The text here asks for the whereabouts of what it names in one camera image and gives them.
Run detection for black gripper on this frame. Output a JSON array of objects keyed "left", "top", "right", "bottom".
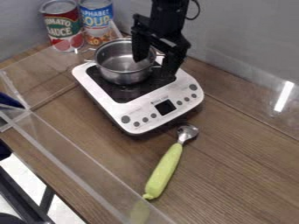
[{"left": 131, "top": 3, "right": 191, "bottom": 81}]

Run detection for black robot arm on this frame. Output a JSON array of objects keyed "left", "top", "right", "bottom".
[{"left": 131, "top": 0, "right": 202, "bottom": 78}]

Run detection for silver metal pot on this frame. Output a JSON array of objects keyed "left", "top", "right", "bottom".
[{"left": 83, "top": 38, "right": 165, "bottom": 85}]

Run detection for white and black stove top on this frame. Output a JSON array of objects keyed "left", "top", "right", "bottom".
[{"left": 71, "top": 56, "right": 205, "bottom": 136}]

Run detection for alphabet soup can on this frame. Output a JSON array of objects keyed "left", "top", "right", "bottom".
[{"left": 79, "top": 0, "right": 114, "bottom": 46}]

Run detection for tomato sauce can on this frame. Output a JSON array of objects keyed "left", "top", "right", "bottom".
[{"left": 40, "top": 0, "right": 85, "bottom": 52}]

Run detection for clear acrylic barrier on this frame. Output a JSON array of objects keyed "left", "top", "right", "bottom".
[{"left": 6, "top": 74, "right": 177, "bottom": 224}]

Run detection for green handled ice cream scoop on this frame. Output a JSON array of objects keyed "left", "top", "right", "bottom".
[{"left": 143, "top": 124, "right": 199, "bottom": 200}]

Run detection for black table frame leg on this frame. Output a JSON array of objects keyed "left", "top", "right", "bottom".
[{"left": 0, "top": 166, "right": 55, "bottom": 224}]

